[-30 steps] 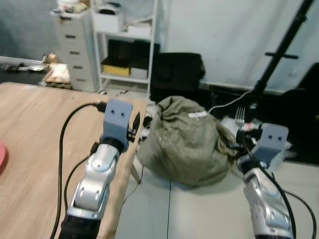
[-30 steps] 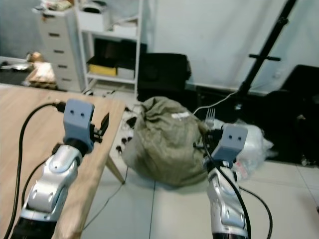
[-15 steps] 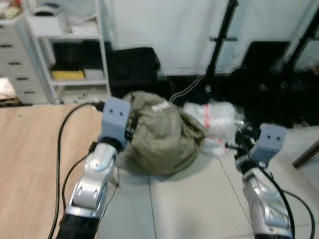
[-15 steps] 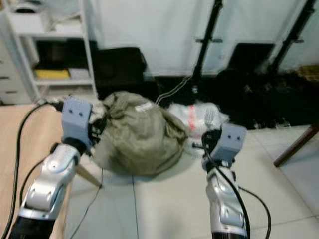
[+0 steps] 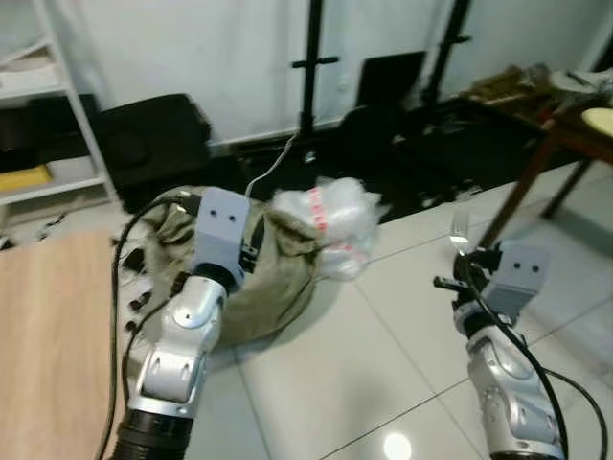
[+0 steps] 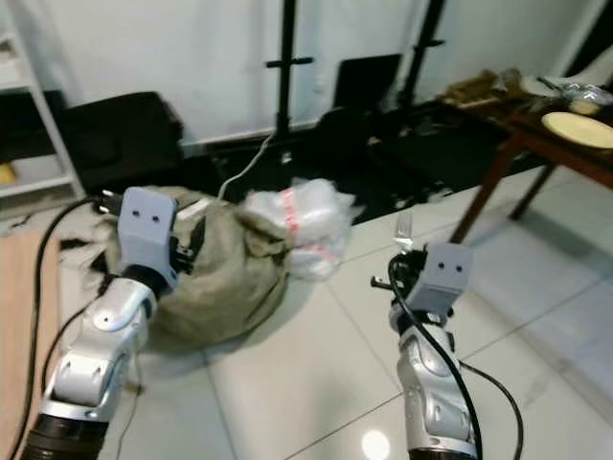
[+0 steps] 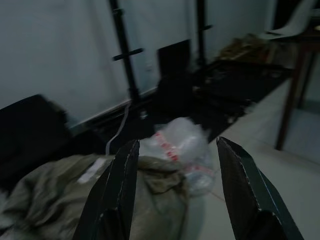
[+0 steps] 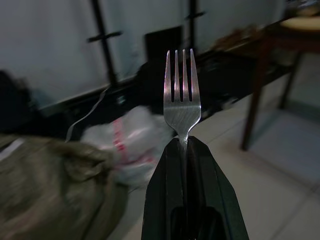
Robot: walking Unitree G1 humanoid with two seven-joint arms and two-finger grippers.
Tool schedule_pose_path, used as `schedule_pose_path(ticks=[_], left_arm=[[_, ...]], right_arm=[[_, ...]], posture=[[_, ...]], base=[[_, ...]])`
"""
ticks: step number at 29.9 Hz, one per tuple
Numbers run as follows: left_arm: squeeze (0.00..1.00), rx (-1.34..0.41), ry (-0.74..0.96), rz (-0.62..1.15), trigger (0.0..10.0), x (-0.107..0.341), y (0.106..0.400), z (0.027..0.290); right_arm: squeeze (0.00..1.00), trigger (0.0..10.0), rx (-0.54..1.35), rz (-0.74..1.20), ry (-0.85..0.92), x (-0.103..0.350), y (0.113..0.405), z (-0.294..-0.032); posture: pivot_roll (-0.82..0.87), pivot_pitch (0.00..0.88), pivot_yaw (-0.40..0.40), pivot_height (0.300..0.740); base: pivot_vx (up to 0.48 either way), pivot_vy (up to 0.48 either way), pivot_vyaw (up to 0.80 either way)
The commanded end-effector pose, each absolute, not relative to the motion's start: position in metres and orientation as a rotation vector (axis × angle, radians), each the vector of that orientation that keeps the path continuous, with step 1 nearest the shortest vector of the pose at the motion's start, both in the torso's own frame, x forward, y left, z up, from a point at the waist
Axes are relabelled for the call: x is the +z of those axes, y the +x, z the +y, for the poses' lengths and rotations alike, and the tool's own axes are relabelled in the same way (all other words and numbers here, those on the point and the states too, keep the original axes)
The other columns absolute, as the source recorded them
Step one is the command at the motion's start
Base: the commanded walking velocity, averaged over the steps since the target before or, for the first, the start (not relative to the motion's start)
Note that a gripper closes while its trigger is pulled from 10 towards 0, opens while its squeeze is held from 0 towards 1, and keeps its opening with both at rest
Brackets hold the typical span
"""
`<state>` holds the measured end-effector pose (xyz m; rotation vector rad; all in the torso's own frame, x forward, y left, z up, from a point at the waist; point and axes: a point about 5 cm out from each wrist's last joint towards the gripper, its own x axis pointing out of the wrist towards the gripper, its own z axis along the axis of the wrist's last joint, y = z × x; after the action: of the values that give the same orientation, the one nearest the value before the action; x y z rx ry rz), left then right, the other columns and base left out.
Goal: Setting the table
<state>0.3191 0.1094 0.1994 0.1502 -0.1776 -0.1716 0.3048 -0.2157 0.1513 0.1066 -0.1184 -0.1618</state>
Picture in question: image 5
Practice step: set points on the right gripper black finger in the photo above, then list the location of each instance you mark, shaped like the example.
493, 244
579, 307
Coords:
450, 283
474, 255

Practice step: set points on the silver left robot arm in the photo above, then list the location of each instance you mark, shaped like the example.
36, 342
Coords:
177, 355

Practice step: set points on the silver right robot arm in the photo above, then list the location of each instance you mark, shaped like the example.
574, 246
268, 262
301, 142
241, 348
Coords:
508, 393

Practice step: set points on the olive green cloth sack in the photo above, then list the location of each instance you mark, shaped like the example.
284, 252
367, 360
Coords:
278, 278

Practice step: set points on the dark wooden table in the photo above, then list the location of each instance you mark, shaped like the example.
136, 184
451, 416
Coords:
517, 192

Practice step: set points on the white bag with red print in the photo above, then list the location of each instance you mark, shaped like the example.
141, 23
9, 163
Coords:
330, 216

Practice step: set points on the black floor mat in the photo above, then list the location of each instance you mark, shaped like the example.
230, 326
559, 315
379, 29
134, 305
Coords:
450, 163

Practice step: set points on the large black equipment case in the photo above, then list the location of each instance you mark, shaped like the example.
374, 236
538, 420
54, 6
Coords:
153, 139

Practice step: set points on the brown wooden crate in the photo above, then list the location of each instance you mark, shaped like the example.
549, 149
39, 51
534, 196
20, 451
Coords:
508, 84

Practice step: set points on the yellow plate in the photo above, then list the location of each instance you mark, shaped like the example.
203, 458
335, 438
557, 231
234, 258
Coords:
600, 121

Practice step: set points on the flat black upright case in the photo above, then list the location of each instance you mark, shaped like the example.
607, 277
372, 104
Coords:
393, 81

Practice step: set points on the black upright stand pole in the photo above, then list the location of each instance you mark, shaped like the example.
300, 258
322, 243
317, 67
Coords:
311, 57

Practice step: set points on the white metal shelf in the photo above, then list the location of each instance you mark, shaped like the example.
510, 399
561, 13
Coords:
67, 184

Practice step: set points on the black slanted stand pole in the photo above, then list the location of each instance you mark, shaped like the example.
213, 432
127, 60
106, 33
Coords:
448, 48

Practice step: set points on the flat yellow item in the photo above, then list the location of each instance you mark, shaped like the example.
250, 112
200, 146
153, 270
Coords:
24, 179

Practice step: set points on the black box on shelf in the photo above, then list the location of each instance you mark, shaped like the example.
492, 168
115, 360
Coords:
38, 134

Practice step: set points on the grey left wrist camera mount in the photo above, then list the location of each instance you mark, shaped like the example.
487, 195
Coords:
218, 230

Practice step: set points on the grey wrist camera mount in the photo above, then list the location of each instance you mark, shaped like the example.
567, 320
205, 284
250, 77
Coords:
218, 230
522, 273

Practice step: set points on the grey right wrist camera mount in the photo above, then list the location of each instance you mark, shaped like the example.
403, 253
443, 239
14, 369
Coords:
522, 273

